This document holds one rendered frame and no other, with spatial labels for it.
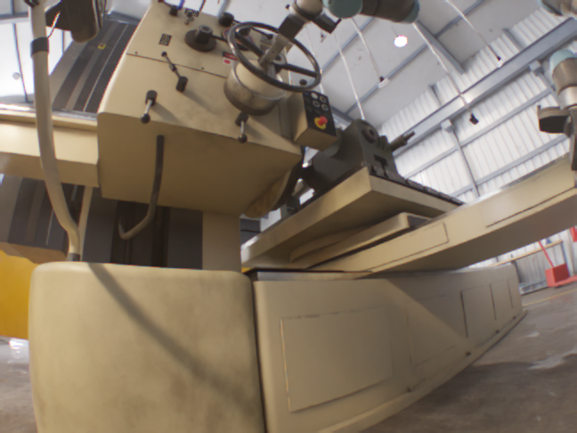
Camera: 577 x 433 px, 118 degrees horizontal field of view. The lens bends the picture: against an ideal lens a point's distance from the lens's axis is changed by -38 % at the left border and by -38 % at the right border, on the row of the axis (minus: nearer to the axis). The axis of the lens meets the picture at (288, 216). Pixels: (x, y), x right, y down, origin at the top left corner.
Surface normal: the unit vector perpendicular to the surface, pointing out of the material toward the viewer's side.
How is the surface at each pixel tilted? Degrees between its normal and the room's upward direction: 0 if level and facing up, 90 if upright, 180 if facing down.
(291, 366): 90
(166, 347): 90
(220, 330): 90
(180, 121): 90
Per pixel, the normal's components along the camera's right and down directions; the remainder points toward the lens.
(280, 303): 0.52, -0.36
